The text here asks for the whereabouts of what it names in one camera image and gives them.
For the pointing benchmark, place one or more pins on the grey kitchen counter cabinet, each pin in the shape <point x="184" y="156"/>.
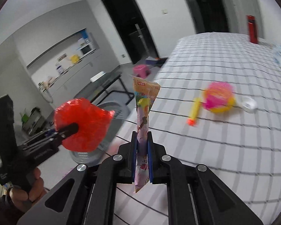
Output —
<point x="68" y="85"/>

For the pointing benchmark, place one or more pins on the pink yellow toy racket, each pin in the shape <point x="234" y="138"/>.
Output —
<point x="217" y="98"/>

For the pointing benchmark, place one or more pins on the person's left hand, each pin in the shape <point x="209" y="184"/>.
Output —
<point x="23" y="200"/>

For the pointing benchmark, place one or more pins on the red water bottle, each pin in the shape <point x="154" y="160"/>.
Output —
<point x="252" y="29"/>

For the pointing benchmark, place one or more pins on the checkered white tablecloth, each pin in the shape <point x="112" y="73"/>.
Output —
<point x="243" y="149"/>

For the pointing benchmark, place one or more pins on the white microwave oven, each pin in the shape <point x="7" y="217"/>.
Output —
<point x="86" y="49"/>

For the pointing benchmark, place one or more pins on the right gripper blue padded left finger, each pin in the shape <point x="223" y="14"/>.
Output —
<point x="128" y="162"/>

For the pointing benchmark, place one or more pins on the yellow kettle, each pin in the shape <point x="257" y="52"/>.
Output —
<point x="75" y="59"/>

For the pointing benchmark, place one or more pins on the pink plastic stool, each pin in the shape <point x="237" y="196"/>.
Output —
<point x="141" y="71"/>

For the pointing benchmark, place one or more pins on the pink snack wrapper tube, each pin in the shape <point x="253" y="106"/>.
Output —
<point x="145" y="95"/>

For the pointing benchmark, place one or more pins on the red plastic bag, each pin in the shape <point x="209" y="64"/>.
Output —
<point x="85" y="123"/>

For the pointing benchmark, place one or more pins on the blue white tissue pack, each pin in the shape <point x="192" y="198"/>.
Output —
<point x="277" y="54"/>

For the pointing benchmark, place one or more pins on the dark low bench table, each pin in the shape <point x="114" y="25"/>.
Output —
<point x="99" y="89"/>

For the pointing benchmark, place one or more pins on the small white round lid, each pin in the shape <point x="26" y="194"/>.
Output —
<point x="248" y="104"/>

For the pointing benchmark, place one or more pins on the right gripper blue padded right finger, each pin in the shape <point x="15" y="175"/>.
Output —
<point x="157" y="169"/>

